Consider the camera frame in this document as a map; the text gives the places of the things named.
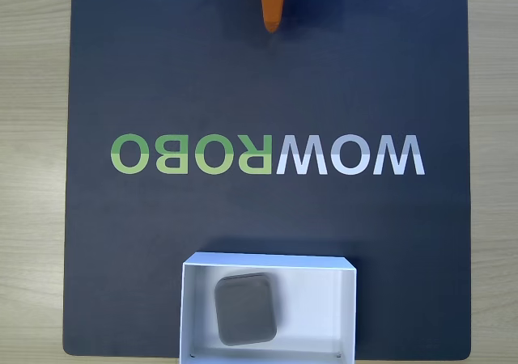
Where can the grey square usb charger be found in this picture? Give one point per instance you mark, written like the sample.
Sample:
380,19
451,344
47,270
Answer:
244,309

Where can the dark mat with WOWROBO print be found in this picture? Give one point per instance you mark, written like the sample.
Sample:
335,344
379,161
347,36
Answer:
364,238

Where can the white cardboard box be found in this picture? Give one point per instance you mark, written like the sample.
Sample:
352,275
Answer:
315,307

